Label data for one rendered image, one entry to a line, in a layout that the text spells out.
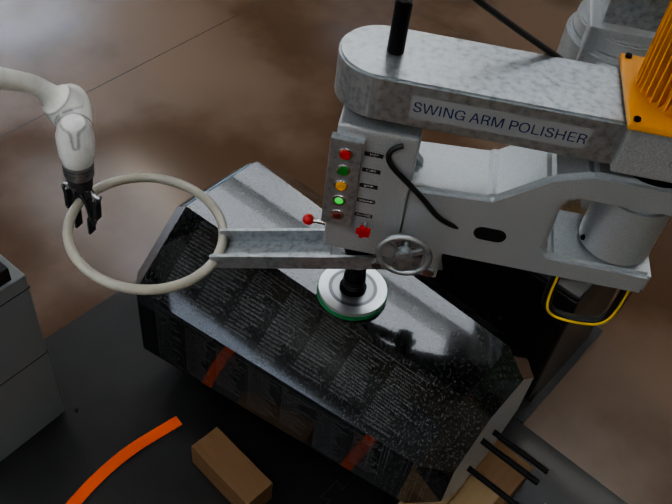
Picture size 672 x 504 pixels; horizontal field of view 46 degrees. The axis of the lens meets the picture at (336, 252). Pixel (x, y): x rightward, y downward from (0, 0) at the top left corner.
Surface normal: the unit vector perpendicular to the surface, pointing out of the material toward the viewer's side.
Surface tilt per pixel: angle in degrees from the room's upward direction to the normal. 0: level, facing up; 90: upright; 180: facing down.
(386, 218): 90
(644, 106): 0
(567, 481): 0
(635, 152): 90
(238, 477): 0
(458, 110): 90
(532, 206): 90
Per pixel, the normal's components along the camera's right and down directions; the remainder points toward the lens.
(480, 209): -0.18, 0.71
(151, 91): 0.10, -0.67
